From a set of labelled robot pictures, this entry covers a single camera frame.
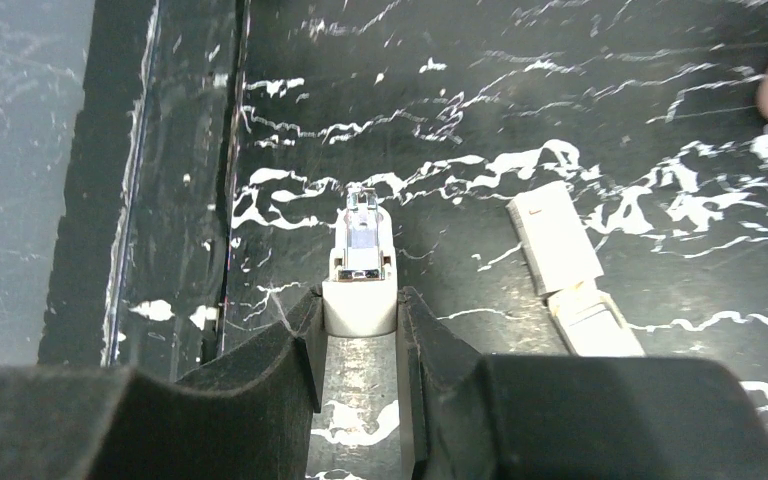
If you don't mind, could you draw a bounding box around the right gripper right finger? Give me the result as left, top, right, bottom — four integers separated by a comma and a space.
396, 287, 768, 479

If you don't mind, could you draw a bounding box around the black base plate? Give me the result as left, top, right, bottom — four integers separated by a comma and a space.
38, 1, 245, 376

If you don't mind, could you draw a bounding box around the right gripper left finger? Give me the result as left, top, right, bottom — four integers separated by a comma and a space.
0, 288, 326, 479

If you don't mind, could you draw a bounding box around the white mini stapler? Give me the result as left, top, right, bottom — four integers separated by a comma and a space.
322, 186, 398, 338

